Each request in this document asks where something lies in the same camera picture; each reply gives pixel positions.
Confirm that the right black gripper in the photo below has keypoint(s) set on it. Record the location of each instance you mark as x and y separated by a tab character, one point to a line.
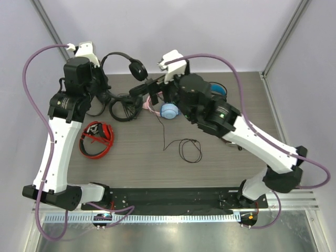
153	91

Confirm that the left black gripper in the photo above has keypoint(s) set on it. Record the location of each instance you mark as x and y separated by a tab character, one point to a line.
104	86

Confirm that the black wired on-ear headphones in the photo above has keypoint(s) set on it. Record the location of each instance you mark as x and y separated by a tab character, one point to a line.
140	73

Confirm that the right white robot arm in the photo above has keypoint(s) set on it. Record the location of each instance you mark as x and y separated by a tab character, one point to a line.
283	172

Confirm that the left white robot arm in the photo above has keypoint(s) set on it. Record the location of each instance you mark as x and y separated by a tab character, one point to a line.
50	186

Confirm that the pink blue cat-ear headphones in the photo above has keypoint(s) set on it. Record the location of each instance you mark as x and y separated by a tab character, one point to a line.
168	110

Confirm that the black headphones far left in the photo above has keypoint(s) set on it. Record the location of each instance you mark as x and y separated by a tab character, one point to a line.
97	107

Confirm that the red headphones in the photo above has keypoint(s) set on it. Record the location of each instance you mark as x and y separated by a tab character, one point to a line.
100	132

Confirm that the black blue over-ear headphones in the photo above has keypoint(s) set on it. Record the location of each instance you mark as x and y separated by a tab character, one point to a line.
218	89

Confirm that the brown leather headphones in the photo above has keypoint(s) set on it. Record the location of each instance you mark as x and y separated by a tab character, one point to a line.
232	144

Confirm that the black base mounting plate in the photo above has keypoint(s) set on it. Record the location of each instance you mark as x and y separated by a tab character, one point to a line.
180	201

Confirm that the black headphones with wrapped cable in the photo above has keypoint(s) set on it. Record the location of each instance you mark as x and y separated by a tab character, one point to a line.
125	108

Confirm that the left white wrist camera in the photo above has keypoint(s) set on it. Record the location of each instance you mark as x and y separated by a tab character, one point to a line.
84	49

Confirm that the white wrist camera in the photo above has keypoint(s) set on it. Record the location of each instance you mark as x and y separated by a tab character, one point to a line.
172	69
84	49

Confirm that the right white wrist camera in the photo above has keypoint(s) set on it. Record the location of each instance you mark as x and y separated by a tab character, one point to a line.
172	69

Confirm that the slotted cable duct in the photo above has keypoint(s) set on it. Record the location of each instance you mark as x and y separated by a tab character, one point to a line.
101	218

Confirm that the aluminium rail front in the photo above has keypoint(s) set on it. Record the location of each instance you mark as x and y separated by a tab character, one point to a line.
297	200

